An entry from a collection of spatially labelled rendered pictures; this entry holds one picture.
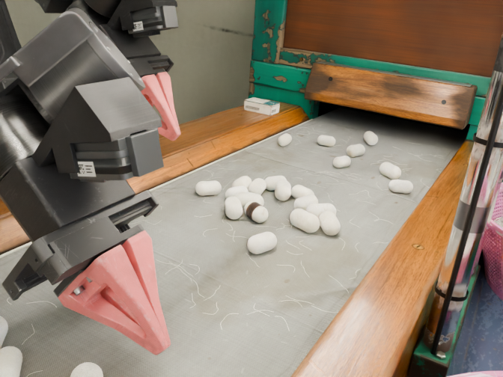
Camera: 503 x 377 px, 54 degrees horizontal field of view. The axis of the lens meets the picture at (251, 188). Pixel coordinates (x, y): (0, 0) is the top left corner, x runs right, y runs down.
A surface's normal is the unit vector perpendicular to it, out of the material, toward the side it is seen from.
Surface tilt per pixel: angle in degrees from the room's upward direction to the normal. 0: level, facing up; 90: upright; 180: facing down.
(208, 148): 45
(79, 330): 0
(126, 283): 61
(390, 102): 66
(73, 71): 72
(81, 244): 40
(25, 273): 130
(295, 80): 90
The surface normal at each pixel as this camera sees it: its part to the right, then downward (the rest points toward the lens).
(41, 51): 0.22, 0.40
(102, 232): 0.61, -0.54
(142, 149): 0.85, 0.03
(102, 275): -0.26, 0.56
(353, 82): -0.43, -0.08
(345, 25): -0.51, 0.29
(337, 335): 0.07, -0.92
